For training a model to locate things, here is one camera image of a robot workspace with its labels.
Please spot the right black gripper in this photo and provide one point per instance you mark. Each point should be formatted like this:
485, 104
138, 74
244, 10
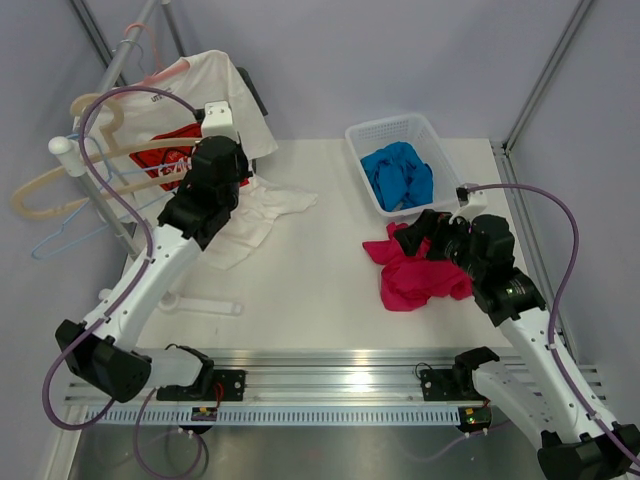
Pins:
430, 222

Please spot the pink magenta t shirt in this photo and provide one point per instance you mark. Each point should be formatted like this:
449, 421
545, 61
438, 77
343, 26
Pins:
410, 282

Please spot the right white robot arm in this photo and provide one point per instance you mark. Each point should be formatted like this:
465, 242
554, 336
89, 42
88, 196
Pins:
574, 434

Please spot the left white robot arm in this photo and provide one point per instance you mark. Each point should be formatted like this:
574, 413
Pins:
102, 349

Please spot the dark grey t shirt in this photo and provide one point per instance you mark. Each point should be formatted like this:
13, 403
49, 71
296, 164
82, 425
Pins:
253, 90

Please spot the white coca cola t shirt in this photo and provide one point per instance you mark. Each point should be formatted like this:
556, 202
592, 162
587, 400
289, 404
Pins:
151, 116

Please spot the blue cloth in basket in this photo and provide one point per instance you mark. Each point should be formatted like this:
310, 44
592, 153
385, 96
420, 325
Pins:
398, 177

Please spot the white plastic basket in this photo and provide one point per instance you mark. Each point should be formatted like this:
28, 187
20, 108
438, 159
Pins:
365, 138

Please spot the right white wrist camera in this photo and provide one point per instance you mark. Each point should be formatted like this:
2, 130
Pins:
472, 202

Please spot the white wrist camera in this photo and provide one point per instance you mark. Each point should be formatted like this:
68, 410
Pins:
218, 121
472, 202

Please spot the white slotted cable duct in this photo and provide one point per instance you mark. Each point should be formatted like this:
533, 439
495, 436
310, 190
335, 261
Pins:
285, 416

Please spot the aluminium mounting rail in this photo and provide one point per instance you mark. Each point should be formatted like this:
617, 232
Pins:
338, 376

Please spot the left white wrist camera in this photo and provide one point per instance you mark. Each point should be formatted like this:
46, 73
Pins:
218, 121

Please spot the pink wire hanger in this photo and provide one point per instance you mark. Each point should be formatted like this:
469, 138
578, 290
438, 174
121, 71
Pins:
161, 72

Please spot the grey wire hanger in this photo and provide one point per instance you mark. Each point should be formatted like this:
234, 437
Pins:
141, 55

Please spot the metal clothes rack rail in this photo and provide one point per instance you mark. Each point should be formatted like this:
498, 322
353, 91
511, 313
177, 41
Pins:
74, 164

